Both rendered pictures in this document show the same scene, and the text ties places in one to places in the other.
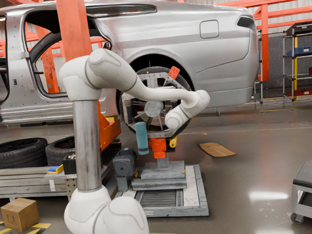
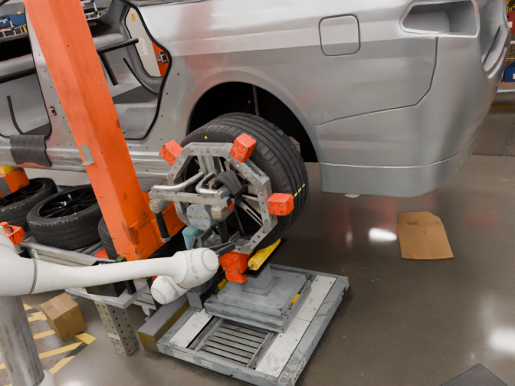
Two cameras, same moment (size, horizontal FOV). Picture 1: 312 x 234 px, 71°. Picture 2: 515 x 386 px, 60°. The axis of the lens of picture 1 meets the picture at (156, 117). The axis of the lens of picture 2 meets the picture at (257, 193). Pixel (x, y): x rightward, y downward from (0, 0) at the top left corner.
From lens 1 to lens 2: 1.24 m
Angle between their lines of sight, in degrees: 30
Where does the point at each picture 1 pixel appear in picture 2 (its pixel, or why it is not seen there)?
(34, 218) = (78, 326)
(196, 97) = (182, 270)
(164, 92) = (109, 275)
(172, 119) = (154, 291)
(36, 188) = not seen: hidden behind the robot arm
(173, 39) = (270, 54)
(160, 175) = (245, 303)
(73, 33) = (67, 84)
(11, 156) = (59, 227)
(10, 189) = not seen: hidden behind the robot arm
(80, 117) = not seen: outside the picture
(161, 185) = (244, 318)
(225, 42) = (375, 67)
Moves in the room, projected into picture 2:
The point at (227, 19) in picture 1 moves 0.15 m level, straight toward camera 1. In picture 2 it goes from (379, 14) to (359, 21)
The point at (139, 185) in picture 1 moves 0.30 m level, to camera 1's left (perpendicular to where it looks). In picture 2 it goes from (214, 309) to (170, 302)
